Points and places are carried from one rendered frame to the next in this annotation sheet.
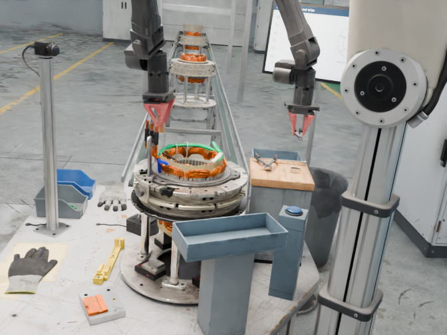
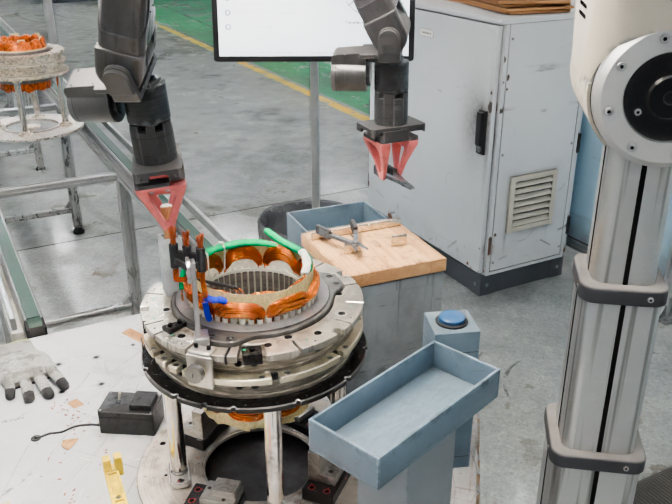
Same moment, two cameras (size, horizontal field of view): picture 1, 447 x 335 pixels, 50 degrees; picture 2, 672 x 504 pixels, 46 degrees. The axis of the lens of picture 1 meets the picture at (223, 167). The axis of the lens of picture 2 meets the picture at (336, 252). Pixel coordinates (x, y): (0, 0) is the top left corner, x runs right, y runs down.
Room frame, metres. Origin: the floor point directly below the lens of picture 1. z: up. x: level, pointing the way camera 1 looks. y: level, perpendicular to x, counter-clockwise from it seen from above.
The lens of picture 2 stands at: (0.28, 0.38, 1.63)
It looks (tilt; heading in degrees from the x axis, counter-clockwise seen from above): 24 degrees down; 337
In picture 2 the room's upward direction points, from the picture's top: straight up
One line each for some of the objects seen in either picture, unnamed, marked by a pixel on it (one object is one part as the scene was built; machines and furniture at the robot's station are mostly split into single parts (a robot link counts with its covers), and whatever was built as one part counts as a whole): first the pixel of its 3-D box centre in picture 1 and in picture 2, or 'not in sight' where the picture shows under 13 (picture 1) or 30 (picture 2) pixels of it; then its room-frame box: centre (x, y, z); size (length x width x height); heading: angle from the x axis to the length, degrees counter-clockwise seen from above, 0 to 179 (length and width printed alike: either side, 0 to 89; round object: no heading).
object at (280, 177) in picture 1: (279, 173); (371, 251); (1.43, -0.18, 1.05); 0.20 x 0.19 x 0.02; 0
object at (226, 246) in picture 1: (225, 279); (405, 483); (1.00, -0.03, 0.92); 0.25 x 0.11 x 0.28; 114
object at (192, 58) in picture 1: (192, 68); (22, 62); (3.54, 0.29, 1.05); 0.22 x 0.22 x 0.20
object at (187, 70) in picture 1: (191, 82); (26, 90); (3.54, 0.29, 0.94); 0.39 x 0.39 x 0.30
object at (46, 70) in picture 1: (49, 148); not in sight; (1.43, 0.55, 1.07); 0.03 x 0.03 x 0.57; 70
